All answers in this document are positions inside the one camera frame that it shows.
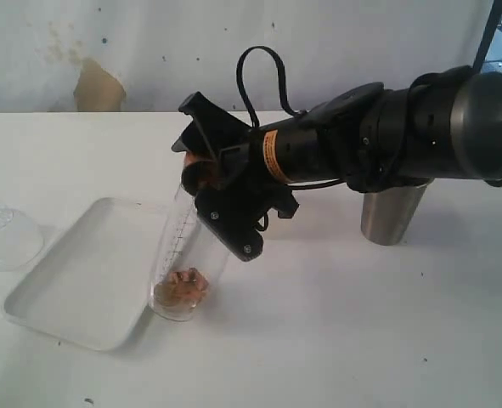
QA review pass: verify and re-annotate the stainless steel cup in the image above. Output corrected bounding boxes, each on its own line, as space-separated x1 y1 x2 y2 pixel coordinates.
360 180 431 246

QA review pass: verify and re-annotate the clear dome strainer lid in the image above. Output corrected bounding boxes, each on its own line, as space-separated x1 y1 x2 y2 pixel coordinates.
0 202 44 271

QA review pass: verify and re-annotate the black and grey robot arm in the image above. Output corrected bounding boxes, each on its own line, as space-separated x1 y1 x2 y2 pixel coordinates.
172 66 502 261

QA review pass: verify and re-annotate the black cable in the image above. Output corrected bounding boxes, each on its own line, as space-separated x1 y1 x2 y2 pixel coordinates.
235 44 311 128

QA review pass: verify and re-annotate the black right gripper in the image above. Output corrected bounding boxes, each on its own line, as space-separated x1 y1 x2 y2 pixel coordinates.
171 92 300 262

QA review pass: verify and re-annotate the clear plastic shaker cup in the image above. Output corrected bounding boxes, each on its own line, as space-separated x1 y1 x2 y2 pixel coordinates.
149 186 229 321

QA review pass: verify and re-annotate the small amber bowl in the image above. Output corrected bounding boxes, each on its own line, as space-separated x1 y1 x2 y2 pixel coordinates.
181 151 222 196

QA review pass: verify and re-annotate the white rectangular tray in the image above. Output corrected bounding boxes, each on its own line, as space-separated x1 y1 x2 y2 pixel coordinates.
2 197 168 351

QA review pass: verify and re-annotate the black metal frame post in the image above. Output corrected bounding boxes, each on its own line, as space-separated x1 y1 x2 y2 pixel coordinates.
472 0 502 72

